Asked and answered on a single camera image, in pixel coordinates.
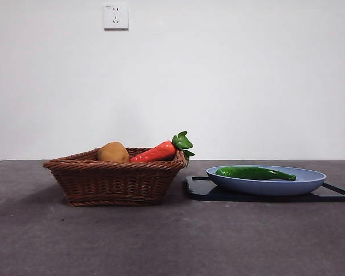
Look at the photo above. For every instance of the light blue round plate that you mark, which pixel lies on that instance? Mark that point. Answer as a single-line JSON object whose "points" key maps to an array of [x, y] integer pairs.
{"points": [[264, 187]]}

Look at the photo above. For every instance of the tan potato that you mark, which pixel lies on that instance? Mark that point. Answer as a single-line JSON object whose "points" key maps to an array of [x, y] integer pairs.
{"points": [[112, 152]]}

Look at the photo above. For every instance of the green chili pepper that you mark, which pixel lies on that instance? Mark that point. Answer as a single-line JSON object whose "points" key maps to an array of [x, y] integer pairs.
{"points": [[247, 173]]}

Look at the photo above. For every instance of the white wall socket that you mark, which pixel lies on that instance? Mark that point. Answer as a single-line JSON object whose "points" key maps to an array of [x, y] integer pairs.
{"points": [[116, 16]]}

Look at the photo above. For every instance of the brown wicker basket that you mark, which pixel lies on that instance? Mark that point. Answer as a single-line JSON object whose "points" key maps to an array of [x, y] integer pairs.
{"points": [[112, 181]]}

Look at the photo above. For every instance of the orange carrot with green leaves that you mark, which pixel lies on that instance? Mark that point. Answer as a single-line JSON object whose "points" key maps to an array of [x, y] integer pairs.
{"points": [[156, 151]]}

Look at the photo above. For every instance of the black cutting board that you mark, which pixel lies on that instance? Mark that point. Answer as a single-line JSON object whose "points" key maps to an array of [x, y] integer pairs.
{"points": [[198, 193]]}

